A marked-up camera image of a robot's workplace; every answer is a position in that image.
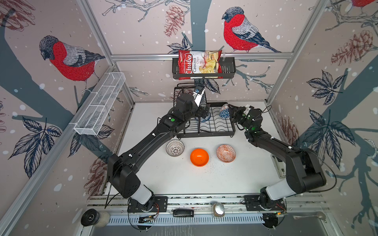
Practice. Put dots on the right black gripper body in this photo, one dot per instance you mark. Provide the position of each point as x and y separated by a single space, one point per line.
239 117

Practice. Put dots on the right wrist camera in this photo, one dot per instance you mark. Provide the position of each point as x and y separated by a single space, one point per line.
247 109

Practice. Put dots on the black wire dish rack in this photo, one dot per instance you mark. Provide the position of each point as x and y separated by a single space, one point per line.
215 127

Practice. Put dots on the small black box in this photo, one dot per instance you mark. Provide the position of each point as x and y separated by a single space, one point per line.
183 212

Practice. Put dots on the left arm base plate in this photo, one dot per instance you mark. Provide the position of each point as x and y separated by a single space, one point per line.
154 205

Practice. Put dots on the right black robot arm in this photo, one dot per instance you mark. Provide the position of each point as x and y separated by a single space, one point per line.
302 167

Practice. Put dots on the red cassava chips bag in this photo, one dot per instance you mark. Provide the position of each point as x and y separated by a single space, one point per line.
199 62

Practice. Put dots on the white brown patterned bowl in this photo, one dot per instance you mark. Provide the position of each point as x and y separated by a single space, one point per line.
175 148

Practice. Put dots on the silver round button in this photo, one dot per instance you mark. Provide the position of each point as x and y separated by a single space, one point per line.
218 210

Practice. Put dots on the dark blue patterned bowl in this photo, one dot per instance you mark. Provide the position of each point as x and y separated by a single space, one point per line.
224 112

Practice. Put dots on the black round knob device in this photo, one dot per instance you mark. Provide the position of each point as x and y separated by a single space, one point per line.
95 218

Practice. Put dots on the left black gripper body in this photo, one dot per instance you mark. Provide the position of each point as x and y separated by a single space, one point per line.
199 112

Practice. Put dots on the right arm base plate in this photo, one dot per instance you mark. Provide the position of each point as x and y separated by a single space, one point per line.
251 203

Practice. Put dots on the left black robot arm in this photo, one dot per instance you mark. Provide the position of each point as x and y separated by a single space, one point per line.
122 169

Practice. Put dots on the blue white rimmed bowl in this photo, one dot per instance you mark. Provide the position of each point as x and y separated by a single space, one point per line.
205 119

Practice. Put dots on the red white patterned bowl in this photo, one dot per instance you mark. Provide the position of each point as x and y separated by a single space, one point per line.
226 153

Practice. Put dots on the orange plastic bowl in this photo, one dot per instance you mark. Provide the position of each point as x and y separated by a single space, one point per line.
199 157

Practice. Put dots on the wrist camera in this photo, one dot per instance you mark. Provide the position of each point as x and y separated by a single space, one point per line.
198 94
247 109

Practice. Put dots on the white wire wall basket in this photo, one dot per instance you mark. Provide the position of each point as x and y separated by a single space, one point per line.
96 113

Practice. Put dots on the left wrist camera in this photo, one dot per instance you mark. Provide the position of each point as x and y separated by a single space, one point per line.
198 94

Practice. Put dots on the metal spoon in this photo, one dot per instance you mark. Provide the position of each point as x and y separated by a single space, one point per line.
320 215

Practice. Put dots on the black wall shelf basket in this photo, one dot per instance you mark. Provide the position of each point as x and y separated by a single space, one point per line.
227 66

